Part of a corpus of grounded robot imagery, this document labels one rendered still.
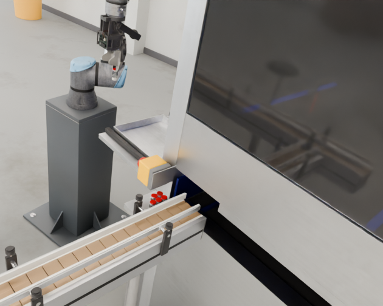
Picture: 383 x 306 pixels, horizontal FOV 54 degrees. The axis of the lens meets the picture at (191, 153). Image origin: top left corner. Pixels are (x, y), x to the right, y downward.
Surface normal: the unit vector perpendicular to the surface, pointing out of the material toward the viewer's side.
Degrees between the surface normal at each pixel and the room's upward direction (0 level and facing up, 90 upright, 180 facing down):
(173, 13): 90
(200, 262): 90
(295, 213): 90
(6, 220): 0
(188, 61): 90
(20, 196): 0
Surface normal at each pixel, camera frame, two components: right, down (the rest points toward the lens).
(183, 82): -0.72, 0.26
